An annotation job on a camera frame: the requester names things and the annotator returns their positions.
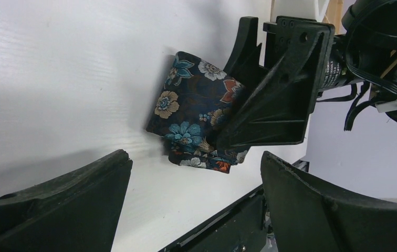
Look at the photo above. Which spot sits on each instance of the dark floral tie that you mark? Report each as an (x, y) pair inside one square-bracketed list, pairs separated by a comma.
[(196, 102)]

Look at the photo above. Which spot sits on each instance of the wooden compartment tray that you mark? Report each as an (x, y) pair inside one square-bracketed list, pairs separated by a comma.
[(326, 11)]

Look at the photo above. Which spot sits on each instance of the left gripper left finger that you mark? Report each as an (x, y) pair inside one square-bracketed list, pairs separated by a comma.
[(77, 211)]

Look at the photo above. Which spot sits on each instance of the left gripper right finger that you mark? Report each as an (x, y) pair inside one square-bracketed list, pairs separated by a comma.
[(311, 214)]

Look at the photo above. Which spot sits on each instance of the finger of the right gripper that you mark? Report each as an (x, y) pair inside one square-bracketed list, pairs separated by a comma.
[(243, 64)]

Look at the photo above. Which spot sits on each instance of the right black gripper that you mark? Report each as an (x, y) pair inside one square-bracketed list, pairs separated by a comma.
[(299, 53)]

